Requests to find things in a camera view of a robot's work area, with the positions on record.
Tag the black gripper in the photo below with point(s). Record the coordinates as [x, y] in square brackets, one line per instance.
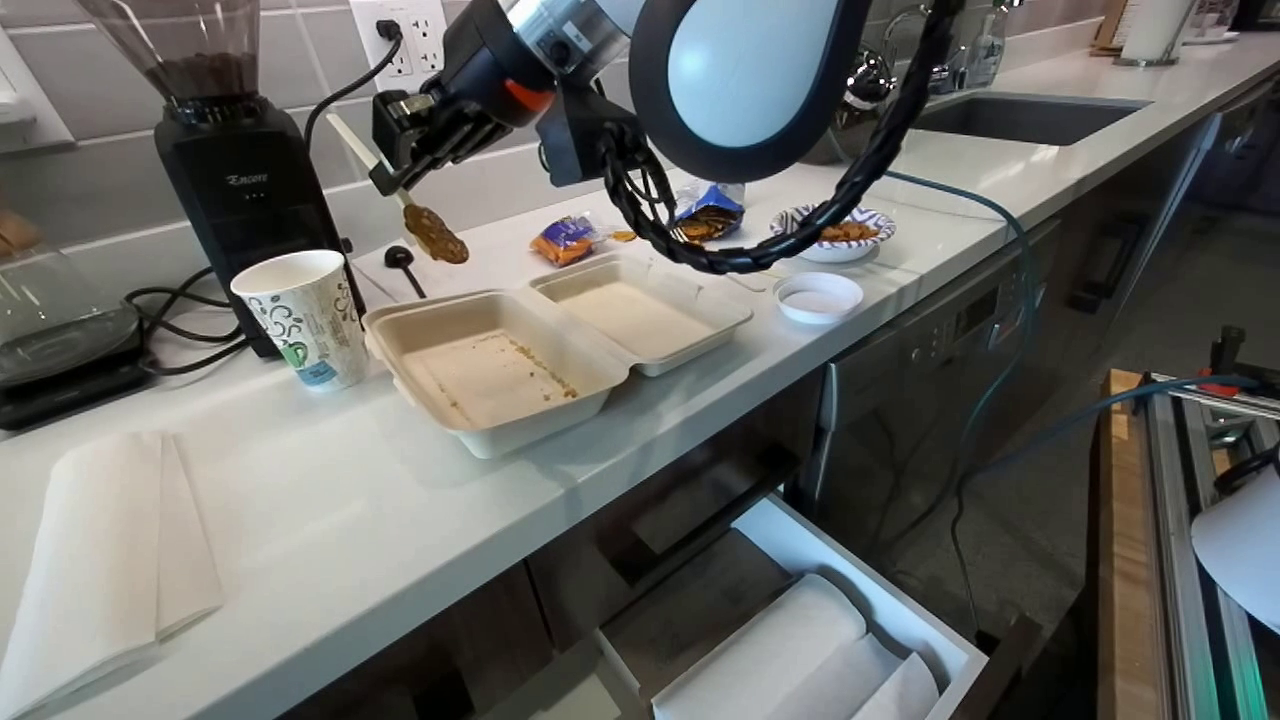
[461, 107]

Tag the large brown cookie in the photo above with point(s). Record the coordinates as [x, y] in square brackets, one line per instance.
[437, 235]

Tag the tiny cookie crumb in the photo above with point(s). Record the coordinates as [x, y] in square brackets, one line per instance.
[622, 236]

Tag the beige clamshell food pack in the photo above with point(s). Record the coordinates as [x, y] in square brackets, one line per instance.
[492, 382]

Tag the small black scoop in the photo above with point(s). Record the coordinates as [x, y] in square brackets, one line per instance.
[399, 257]

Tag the black coffee grinder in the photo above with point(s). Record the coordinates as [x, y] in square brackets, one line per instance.
[247, 184]

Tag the orange snack packet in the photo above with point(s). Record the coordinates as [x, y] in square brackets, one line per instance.
[565, 240]

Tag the printed paper cup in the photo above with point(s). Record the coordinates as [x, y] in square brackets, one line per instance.
[305, 327]

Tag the blue snack bag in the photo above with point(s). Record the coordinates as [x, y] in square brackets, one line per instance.
[713, 206]

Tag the black kitchen scale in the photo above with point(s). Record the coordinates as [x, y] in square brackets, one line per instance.
[63, 366]

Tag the small patterned bowl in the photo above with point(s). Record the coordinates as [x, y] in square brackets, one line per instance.
[822, 303]

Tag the cookies heap in bowl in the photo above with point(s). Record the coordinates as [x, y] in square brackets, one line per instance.
[849, 235]

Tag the stainless steel kettle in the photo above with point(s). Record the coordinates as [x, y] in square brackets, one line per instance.
[869, 82]

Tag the folded white paper napkin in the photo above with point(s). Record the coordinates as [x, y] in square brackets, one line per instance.
[93, 572]

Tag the grey under-counter dishwasher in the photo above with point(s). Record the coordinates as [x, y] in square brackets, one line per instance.
[923, 373]

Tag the chrome sink faucet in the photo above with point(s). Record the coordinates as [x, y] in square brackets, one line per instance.
[981, 47]

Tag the large white paper towel roll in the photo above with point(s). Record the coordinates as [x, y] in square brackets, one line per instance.
[761, 652]

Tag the open white drawer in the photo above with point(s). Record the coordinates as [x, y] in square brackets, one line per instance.
[854, 572]

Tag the kitchen sink basin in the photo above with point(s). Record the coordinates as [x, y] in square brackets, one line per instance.
[1024, 119]

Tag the small white paper towel roll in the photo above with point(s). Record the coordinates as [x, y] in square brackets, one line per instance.
[900, 685]

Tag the upright paper towel roll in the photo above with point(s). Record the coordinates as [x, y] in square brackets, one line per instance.
[1157, 27]

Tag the white round disc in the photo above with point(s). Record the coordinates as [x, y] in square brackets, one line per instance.
[1245, 547]

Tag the white wall outlet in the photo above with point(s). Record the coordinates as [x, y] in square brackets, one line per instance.
[412, 43]

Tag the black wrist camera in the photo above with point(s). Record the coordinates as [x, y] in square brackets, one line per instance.
[580, 143]

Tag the wood and aluminium frame stand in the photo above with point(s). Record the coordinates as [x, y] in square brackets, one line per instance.
[1127, 560]

